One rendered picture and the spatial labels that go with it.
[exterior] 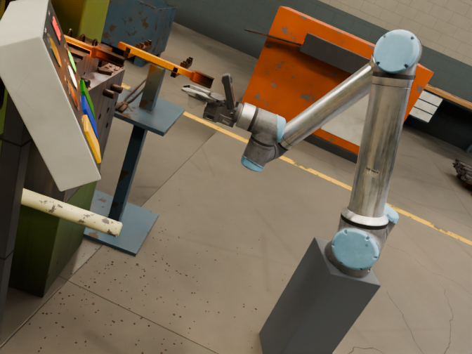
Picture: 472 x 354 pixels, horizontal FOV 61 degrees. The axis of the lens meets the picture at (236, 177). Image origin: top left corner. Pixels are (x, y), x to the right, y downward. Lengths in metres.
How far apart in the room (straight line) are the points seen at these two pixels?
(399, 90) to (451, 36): 7.80
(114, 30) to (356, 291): 4.29
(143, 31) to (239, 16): 4.16
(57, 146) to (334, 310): 1.23
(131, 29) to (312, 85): 2.21
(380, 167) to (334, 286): 0.52
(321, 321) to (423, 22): 7.70
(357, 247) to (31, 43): 1.04
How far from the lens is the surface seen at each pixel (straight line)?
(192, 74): 1.72
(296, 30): 4.71
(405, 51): 1.23
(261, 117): 1.37
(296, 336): 1.73
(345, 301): 1.65
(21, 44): 0.71
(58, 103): 0.74
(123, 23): 5.15
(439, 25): 8.96
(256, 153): 1.41
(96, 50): 1.45
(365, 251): 1.33
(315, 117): 1.45
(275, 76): 4.77
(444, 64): 9.06
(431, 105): 8.29
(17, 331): 1.77
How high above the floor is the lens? 1.39
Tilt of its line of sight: 25 degrees down
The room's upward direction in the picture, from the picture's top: 23 degrees clockwise
